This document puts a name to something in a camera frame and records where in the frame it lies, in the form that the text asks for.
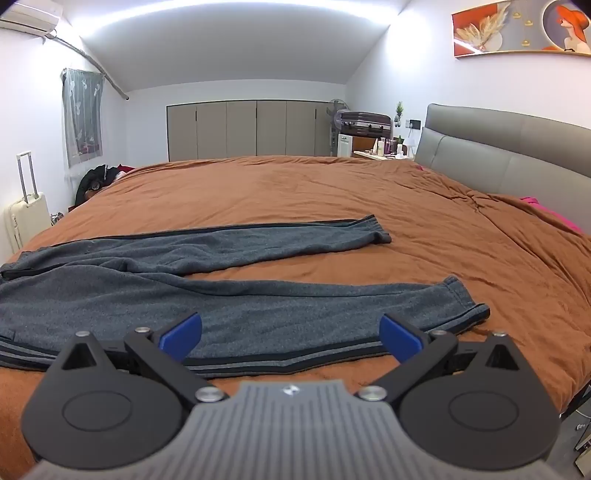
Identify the orange-brown bed blanket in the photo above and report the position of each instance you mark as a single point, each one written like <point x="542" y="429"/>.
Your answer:
<point x="415" y="207"/>

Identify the grey wall pipe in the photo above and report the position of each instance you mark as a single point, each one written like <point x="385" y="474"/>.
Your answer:
<point x="87" y="57"/>

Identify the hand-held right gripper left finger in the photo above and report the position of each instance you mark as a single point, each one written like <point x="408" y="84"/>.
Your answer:
<point x="181" y="334"/>

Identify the orange wall picture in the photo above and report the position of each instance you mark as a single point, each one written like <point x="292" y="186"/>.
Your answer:
<point x="517" y="30"/>

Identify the black clothing pile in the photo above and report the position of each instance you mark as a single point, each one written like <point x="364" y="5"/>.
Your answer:
<point x="99" y="177"/>

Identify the wooden desk with bottles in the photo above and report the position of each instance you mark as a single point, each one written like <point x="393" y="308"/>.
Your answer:
<point x="383" y="151"/>

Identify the grey patterned curtain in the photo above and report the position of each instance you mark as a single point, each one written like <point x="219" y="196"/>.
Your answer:
<point x="83" y="117"/>

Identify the pink cloth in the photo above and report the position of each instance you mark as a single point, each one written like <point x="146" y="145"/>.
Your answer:
<point x="554" y="212"/>

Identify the standing fan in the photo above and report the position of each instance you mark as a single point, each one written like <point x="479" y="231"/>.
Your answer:
<point x="333" y="124"/>

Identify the dark suitcase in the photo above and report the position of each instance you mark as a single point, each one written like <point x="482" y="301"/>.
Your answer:
<point x="364" y="122"/>

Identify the beige wardrobe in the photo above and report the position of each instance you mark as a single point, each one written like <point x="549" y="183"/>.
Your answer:
<point x="244" y="130"/>

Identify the small potted plant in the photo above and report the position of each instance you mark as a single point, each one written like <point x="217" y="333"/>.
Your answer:
<point x="399" y="113"/>

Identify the white suitcase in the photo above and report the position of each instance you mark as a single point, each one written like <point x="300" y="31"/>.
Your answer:
<point x="25" y="217"/>

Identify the grey pants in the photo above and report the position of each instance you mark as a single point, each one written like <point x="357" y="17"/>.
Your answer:
<point x="258" y="295"/>

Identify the grey padded headboard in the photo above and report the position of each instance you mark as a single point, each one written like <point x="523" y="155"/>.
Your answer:
<point x="498" y="147"/>

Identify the white air conditioner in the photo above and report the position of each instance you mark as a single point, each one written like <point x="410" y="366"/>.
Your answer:
<point x="32" y="16"/>

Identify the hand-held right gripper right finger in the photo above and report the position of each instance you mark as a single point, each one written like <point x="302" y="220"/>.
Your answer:
<point x="400" y="337"/>

